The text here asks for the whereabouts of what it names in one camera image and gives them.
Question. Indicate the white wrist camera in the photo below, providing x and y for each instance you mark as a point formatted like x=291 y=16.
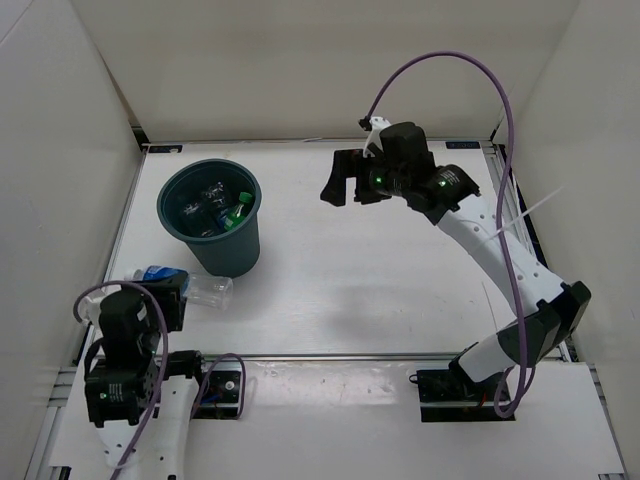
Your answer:
x=373 y=126
x=88 y=309

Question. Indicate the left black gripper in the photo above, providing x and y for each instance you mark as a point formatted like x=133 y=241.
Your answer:
x=173 y=302

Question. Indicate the clear bottle blue label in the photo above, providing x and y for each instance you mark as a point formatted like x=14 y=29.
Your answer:
x=219 y=205

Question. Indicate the clear crushed plastic bottle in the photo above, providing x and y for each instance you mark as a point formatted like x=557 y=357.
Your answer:
x=194 y=219

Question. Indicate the Pocari Sweat clear bottle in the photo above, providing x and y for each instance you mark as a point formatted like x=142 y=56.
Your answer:
x=201 y=289

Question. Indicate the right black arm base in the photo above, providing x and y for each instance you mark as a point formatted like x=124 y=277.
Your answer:
x=445 y=399

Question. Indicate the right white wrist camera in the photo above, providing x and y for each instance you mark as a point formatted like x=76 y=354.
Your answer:
x=373 y=126

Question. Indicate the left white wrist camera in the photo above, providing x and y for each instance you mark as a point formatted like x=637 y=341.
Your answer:
x=88 y=309

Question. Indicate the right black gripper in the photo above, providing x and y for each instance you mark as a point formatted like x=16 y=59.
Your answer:
x=349 y=164

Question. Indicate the dark teal plastic bin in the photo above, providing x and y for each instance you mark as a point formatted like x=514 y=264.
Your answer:
x=232 y=253

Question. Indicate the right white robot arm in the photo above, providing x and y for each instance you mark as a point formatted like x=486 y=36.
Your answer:
x=547 y=309

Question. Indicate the green plastic soda bottle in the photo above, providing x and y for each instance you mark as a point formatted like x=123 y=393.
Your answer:
x=238 y=213

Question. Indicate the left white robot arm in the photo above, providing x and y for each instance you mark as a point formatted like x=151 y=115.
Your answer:
x=139 y=394

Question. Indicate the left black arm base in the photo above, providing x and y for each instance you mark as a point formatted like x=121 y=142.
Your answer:
x=222 y=399

